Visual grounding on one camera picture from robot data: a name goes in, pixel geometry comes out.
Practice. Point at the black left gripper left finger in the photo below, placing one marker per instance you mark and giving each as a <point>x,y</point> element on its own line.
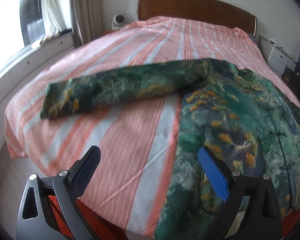
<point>36,219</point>

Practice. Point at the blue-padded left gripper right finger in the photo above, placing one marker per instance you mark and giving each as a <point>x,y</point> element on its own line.
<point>262,218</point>

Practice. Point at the green landscape-print padded jacket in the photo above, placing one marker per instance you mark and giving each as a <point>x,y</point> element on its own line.
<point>243,118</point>

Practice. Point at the pink striped bed sheet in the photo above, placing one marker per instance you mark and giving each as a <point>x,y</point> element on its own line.
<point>138,139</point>

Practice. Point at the white window-side cabinet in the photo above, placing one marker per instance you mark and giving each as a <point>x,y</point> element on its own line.
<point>32,61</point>

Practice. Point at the white nightstand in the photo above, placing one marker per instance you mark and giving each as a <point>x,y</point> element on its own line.
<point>278,61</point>

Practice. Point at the brown wooden headboard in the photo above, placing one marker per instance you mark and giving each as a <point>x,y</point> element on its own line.
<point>209,11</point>

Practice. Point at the beige curtain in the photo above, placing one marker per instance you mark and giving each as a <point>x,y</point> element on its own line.
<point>87,20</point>

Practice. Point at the white sheer curtain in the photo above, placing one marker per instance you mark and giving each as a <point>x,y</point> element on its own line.
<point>56,16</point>

